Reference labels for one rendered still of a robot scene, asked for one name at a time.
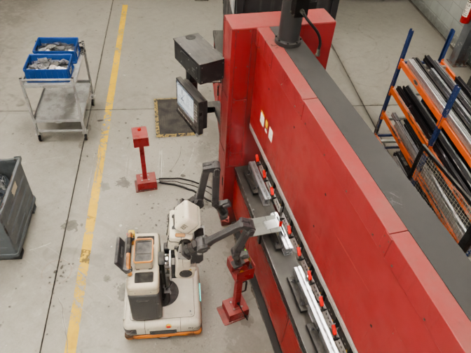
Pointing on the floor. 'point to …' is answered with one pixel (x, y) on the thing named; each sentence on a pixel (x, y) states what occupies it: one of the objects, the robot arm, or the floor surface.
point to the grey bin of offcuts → (14, 208)
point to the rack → (418, 127)
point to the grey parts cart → (62, 99)
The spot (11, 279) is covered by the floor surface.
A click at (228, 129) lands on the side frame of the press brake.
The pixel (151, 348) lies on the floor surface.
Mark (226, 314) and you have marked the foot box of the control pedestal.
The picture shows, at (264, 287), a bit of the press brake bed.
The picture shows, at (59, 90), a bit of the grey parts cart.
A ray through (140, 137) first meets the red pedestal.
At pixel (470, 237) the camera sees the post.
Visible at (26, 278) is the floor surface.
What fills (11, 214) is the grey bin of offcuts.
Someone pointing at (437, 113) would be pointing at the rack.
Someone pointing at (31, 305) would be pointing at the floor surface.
